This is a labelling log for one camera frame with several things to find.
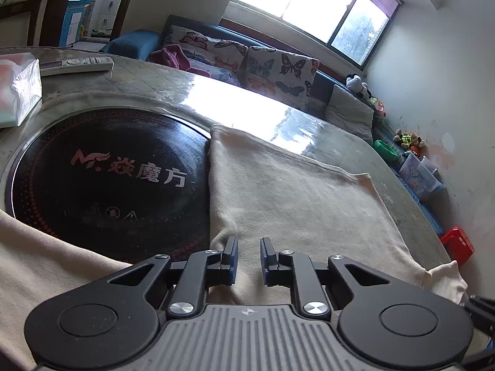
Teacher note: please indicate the cream garment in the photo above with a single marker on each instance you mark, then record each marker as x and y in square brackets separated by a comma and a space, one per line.
[294, 197]

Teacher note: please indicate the pink cloth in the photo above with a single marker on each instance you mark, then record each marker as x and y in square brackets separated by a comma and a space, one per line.
[174, 58]

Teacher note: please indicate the window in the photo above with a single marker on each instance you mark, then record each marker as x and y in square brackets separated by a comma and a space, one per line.
[309, 0]

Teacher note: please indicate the green bowl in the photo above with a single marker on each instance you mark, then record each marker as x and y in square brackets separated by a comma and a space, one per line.
[384, 148]

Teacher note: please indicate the blue cabinet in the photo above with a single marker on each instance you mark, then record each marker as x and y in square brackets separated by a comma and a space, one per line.
[75, 21]

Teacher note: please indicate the dark wooden chair back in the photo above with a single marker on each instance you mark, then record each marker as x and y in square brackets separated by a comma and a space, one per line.
[19, 9]

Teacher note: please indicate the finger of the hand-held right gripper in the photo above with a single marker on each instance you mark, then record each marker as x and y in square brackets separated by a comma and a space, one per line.
[481, 307]

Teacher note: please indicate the long butterfly print pillow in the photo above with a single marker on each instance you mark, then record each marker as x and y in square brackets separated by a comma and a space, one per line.
[205, 46]

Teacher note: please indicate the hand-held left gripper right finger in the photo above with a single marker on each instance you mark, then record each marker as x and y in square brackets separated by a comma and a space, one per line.
[265, 264]

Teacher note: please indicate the pink plush toy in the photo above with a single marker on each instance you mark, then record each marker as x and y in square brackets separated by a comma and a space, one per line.
[378, 107]

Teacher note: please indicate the black and white plush toy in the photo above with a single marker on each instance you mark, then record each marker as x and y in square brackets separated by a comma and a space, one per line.
[357, 84]

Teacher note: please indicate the grey pillow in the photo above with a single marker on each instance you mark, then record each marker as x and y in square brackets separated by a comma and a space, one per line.
[348, 114]

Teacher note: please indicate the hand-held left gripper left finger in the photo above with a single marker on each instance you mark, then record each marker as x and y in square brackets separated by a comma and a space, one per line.
[232, 263]

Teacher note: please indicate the clear plastic storage box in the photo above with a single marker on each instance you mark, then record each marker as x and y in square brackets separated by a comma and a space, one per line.
[419, 176]

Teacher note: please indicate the square butterfly print pillow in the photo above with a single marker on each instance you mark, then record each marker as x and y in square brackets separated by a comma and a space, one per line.
[278, 71]

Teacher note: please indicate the blue corner sofa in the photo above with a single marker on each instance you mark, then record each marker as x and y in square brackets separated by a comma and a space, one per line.
[135, 42]

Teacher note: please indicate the black round induction cooktop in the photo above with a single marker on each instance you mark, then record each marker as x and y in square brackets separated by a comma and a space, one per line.
[116, 185]

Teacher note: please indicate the red plastic stool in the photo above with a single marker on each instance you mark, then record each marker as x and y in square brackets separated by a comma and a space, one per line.
[458, 244]

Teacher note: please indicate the white remote control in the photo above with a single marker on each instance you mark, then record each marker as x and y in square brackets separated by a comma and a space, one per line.
[77, 65]

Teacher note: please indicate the dark wooden door frame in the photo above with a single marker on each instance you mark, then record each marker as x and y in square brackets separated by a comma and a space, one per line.
[54, 4]

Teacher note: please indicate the plastic tissue pack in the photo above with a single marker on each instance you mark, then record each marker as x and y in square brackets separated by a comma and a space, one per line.
[19, 89]

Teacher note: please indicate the brown plush toy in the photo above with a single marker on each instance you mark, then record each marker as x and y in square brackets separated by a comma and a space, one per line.
[408, 141]

